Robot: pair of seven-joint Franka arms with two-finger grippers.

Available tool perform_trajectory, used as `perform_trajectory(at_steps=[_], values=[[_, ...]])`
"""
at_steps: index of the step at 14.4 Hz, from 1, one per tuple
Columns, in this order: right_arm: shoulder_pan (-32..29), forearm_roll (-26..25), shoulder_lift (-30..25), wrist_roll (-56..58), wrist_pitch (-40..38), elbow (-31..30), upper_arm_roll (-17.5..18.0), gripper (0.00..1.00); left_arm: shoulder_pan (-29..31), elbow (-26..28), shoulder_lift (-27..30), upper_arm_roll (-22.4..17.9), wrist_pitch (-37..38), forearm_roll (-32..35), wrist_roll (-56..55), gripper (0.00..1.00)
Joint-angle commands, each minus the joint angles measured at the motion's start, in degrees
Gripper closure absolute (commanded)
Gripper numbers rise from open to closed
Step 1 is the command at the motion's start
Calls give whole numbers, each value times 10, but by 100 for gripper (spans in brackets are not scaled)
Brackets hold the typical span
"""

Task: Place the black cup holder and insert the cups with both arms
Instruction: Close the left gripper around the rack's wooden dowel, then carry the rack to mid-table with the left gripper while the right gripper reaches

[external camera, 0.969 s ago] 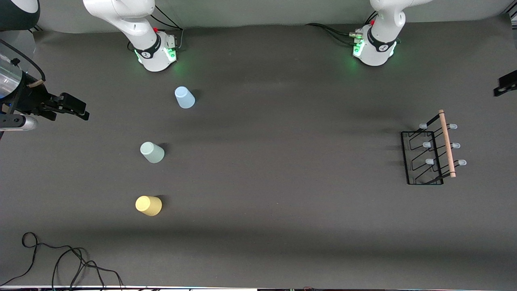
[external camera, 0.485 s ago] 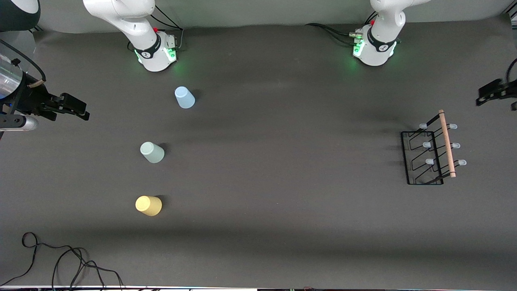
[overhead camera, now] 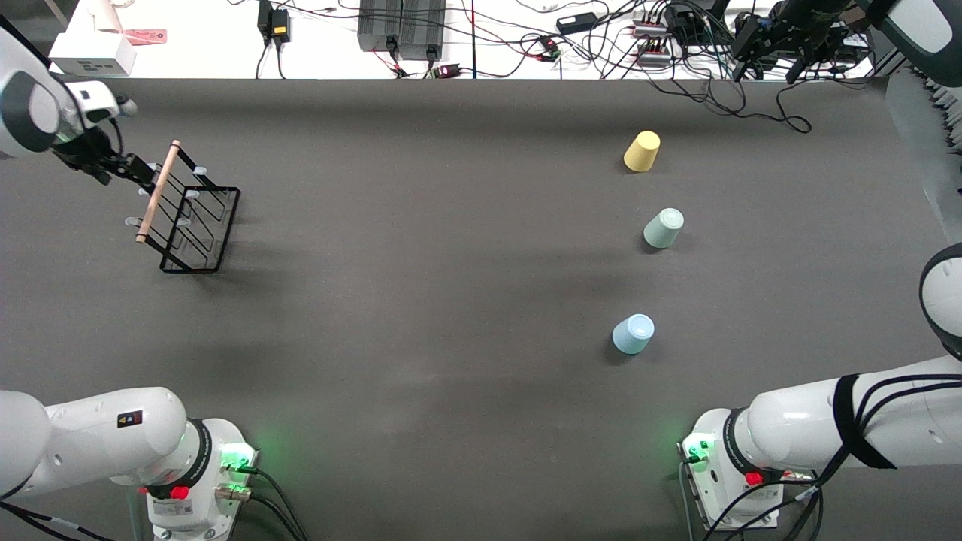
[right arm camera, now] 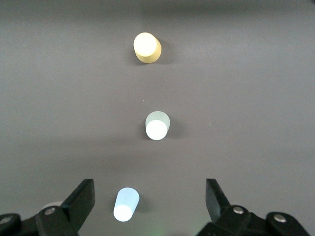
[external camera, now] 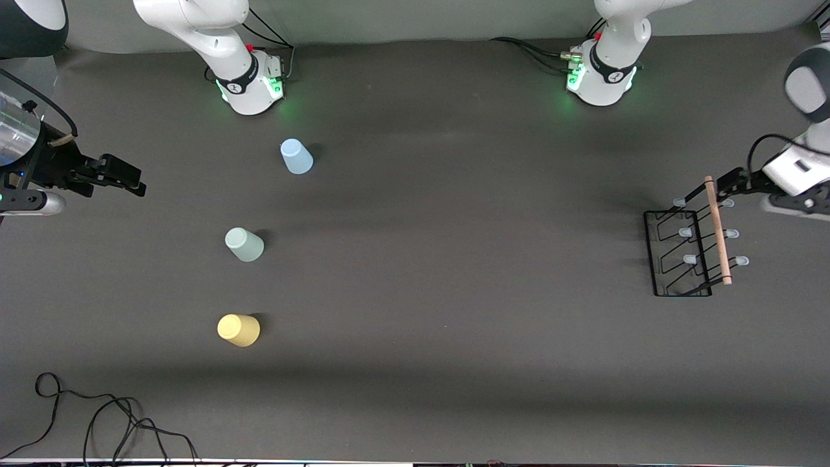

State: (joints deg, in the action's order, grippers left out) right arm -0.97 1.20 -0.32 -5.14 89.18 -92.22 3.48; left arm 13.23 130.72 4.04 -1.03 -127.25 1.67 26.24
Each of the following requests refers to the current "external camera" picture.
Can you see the dark grey table cover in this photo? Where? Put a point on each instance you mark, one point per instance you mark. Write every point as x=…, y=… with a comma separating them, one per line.
x=454, y=259

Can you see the light blue plastic cup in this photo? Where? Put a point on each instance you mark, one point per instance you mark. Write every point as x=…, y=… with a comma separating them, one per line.
x=297, y=159

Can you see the yellow plastic cup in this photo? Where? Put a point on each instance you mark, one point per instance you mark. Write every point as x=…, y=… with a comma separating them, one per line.
x=238, y=331

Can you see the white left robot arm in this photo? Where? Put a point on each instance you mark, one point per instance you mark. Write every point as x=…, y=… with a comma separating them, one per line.
x=609, y=71

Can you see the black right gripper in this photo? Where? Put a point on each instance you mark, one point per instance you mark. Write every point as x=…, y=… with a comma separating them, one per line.
x=54, y=163

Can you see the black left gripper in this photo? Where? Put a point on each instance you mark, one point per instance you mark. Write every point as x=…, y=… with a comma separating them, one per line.
x=738, y=181

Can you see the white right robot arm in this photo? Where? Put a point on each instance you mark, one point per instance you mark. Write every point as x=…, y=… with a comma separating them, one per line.
x=227, y=45

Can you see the pale green plastic cup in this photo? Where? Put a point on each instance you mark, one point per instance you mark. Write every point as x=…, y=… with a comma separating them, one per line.
x=245, y=246

